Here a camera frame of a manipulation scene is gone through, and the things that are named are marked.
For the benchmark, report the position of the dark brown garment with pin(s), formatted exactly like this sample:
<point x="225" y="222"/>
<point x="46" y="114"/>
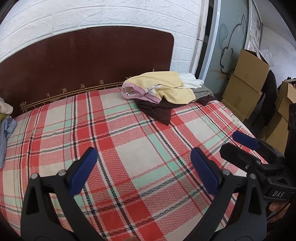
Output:
<point x="159" y="111"/>

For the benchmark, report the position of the wall poster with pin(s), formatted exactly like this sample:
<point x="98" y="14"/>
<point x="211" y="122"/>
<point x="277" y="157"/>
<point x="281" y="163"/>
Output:
<point x="255" y="27"/>

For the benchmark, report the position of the black hanging garment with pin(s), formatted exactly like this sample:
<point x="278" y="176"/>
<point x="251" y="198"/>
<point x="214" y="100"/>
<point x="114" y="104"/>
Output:
<point x="268" y="97"/>

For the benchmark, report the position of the light blue knit garment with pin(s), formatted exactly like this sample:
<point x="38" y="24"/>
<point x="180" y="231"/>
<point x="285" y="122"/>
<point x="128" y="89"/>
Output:
<point x="7" y="129"/>

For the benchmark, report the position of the large closed cardboard box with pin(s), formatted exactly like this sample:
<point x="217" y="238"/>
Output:
<point x="276" y="129"/>
<point x="240" y="97"/>

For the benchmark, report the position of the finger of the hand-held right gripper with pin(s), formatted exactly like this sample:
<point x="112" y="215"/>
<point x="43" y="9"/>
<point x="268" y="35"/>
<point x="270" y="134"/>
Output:
<point x="238" y="157"/>
<point x="245" y="139"/>

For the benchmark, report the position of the dark brown wooden headboard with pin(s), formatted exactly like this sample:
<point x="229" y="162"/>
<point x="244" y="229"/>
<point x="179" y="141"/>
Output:
<point x="81" y="64"/>

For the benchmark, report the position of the open cardboard box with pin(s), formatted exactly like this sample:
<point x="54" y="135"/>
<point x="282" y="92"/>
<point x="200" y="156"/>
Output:
<point x="251" y="67"/>
<point x="285" y="97"/>

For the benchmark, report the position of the grey garment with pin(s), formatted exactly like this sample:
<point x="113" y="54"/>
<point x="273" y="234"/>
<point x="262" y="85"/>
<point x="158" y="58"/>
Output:
<point x="202" y="91"/>

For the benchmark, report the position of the folded cream garment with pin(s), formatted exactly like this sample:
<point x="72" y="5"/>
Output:
<point x="4" y="107"/>

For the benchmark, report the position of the cream yellow sweater pink trim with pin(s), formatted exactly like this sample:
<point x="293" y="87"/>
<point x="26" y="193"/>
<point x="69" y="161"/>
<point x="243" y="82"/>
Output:
<point x="159" y="83"/>

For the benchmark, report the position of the clear plastic bag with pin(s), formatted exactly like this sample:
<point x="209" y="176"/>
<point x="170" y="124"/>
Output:
<point x="266" y="54"/>

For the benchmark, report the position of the red plaid bed sheet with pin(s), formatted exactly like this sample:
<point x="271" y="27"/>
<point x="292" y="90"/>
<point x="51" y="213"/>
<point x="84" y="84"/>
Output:
<point x="138" y="150"/>

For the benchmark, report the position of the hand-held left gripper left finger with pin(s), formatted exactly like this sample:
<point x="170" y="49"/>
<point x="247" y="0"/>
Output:
<point x="84" y="169"/>

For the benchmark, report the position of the white garment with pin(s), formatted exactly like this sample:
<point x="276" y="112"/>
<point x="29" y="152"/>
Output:
<point x="192" y="81"/>

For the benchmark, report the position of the folded olive green garment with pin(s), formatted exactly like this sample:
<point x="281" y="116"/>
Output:
<point x="2" y="117"/>

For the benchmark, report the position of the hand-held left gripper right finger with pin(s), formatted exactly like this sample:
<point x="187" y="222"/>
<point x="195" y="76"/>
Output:
<point x="203" y="169"/>

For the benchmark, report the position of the person's right hand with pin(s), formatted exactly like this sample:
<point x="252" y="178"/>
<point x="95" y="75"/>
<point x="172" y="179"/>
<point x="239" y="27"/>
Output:
<point x="276" y="208"/>

